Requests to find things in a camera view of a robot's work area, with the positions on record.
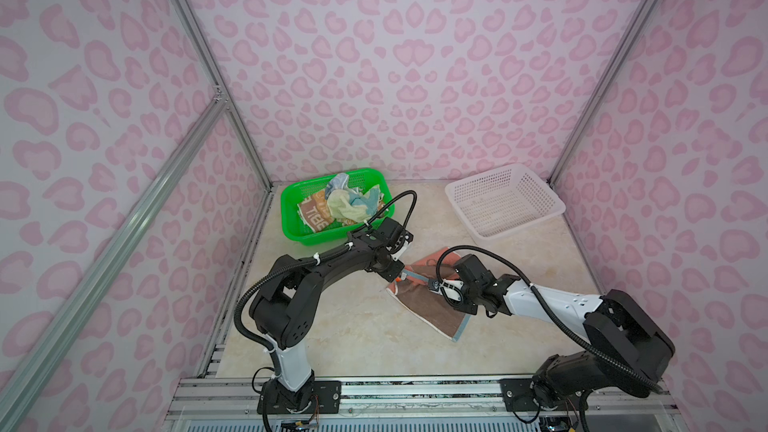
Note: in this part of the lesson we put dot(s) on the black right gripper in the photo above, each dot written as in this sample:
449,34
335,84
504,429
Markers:
456,306

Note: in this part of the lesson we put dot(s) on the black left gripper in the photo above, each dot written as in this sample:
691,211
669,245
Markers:
392,277

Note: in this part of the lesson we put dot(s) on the red brown bear towel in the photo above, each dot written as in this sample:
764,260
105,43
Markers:
411,290

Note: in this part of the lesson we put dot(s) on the pale yellow teal towel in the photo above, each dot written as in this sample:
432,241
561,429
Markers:
351,206

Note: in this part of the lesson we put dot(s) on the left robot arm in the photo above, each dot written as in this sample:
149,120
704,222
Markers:
278,311

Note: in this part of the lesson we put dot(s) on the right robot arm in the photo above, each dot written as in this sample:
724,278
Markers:
621,345

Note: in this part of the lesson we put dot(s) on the orange blue lettered towel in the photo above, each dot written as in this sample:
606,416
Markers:
314,211

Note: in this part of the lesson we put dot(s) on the green plastic basket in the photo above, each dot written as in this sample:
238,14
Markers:
292,225

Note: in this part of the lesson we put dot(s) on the white plastic basket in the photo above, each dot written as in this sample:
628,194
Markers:
498,203

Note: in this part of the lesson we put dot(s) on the aluminium frame post left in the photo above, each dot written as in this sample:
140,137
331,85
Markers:
204,51

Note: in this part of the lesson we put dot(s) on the aluminium frame post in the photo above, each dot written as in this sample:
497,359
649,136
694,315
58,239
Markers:
204,51
628,40

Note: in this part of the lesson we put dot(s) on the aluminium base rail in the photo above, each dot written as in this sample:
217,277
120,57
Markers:
417,403

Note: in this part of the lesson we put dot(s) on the aluminium frame post right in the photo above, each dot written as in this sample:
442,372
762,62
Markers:
628,40

